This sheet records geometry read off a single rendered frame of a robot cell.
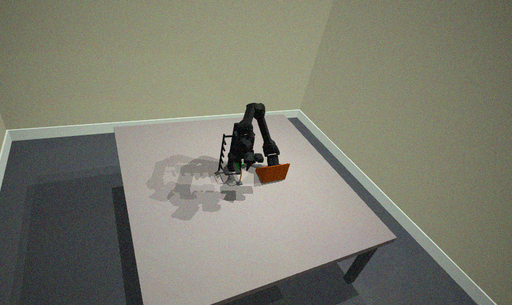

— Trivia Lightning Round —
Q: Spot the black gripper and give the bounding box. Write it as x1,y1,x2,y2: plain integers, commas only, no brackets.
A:
228,147,264,171

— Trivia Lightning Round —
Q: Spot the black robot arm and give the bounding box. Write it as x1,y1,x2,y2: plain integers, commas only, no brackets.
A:
237,103,281,166

